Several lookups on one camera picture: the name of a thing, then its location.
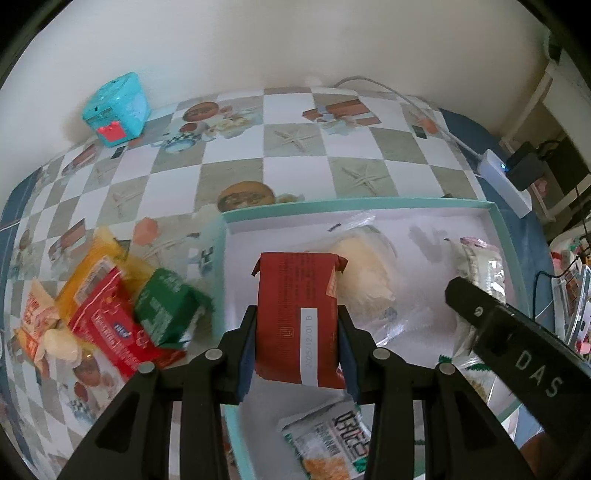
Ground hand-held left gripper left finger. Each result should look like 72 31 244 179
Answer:
55 305 259 480

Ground bright red snack packet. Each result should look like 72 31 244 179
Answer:
67 265 188 384

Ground clear bag with white bun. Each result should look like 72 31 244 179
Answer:
325 210 402 347

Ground white power cable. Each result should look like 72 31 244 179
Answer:
332 76 485 160

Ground pink purple snack packet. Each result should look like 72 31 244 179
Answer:
455 236 509 305

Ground teal cardboard tray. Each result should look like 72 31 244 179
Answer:
217 198 536 480

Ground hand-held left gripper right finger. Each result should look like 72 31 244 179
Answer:
336 305 525 480

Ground black power adapter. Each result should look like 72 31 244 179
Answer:
505 141 555 192

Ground teal toy box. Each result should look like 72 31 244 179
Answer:
82 71 151 148

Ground pale round wrapped snack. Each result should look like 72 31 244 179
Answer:
36 329 83 367

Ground white shelf unit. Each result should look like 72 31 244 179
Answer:
501 46 591 222

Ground peach orange snack packet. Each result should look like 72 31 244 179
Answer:
11 277 63 370

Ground green white corn snack packet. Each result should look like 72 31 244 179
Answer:
277 399 372 480

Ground yellow orange snack packet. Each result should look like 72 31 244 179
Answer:
55 226 153 324

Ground white power strip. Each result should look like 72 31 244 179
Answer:
480 148 534 219

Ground dark green snack packet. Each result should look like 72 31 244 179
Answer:
134 268 214 349

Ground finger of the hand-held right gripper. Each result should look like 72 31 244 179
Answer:
444 276 504 342

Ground dark red snack packet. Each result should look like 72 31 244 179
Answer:
250 251 348 389

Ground clear green-edged cookie packet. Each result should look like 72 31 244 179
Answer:
436 323 492 407

